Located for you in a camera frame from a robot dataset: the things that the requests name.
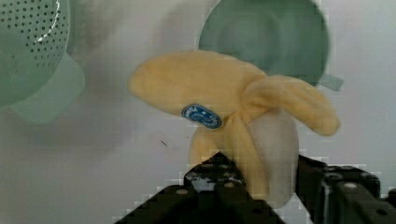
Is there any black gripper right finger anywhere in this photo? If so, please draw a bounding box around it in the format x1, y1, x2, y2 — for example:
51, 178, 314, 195
295, 156, 396, 224

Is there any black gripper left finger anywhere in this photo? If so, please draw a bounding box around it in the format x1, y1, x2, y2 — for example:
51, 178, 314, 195
115, 153, 285, 224

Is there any yellow plush peeled banana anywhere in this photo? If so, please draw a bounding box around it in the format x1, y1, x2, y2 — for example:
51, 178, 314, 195
128, 50, 340, 208

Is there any green mug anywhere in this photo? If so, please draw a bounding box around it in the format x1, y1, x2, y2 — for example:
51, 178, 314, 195
198, 0, 343, 91

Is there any green perforated colander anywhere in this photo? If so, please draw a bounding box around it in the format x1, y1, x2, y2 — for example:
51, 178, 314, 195
0, 0, 85, 124

